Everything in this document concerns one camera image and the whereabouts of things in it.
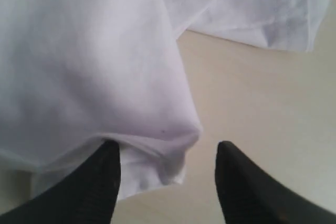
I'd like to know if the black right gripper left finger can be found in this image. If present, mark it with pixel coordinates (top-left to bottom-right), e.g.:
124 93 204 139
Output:
1 141 121 223

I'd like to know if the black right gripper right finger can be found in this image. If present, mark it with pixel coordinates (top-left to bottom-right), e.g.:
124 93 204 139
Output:
215 141 335 223

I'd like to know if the white t-shirt red lettering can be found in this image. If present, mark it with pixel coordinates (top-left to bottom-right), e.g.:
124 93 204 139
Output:
1 0 330 199

